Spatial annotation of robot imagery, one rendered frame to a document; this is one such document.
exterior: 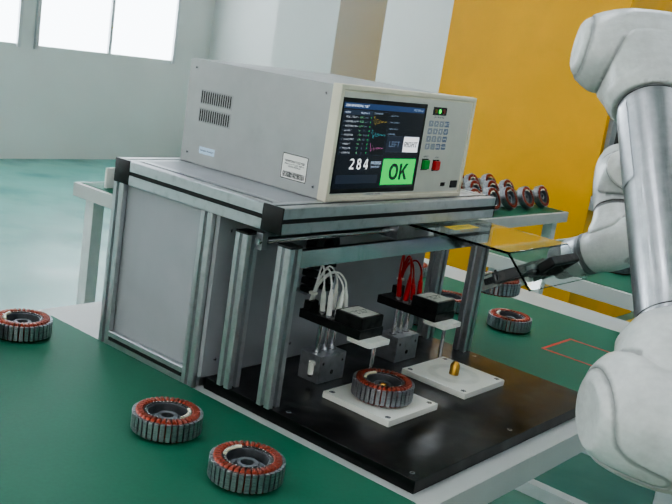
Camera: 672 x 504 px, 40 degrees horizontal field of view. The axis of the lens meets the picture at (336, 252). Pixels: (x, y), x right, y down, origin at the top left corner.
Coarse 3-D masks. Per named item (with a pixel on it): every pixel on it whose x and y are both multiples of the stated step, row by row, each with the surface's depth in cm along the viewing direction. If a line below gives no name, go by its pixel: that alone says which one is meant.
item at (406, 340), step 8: (384, 336) 191; (392, 336) 189; (400, 336) 190; (408, 336) 191; (416, 336) 194; (392, 344) 189; (400, 344) 189; (408, 344) 192; (416, 344) 194; (376, 352) 192; (384, 352) 191; (392, 352) 190; (400, 352) 190; (408, 352) 193; (392, 360) 190; (400, 360) 191
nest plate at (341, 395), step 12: (348, 384) 170; (324, 396) 165; (336, 396) 163; (348, 396) 164; (420, 396) 170; (348, 408) 162; (360, 408) 160; (372, 408) 160; (384, 408) 161; (396, 408) 162; (408, 408) 163; (420, 408) 164; (432, 408) 166; (384, 420) 157; (396, 420) 158
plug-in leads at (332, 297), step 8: (320, 272) 171; (328, 272) 171; (336, 272) 170; (320, 280) 171; (336, 280) 173; (344, 280) 172; (336, 288) 173; (312, 296) 172; (328, 296) 168; (336, 296) 173; (344, 296) 172; (304, 304) 173; (312, 304) 172; (320, 304) 171; (328, 304) 169; (344, 304) 172; (328, 312) 169
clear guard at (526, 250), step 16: (416, 224) 182; (432, 224) 184; (448, 224) 187; (464, 224) 190; (480, 224) 193; (496, 224) 196; (464, 240) 174; (480, 240) 175; (496, 240) 178; (512, 240) 180; (528, 240) 183; (544, 240) 186; (512, 256) 168; (528, 256) 172; (544, 256) 177; (528, 272) 169; (560, 272) 178; (576, 272) 182; (528, 288) 166
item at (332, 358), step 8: (328, 344) 178; (304, 352) 172; (312, 352) 172; (320, 352) 172; (328, 352) 173; (336, 352) 174; (344, 352) 175; (304, 360) 172; (320, 360) 170; (328, 360) 172; (336, 360) 174; (344, 360) 176; (304, 368) 173; (320, 368) 171; (328, 368) 172; (336, 368) 174; (304, 376) 173; (312, 376) 172; (320, 376) 171; (328, 376) 173; (336, 376) 175
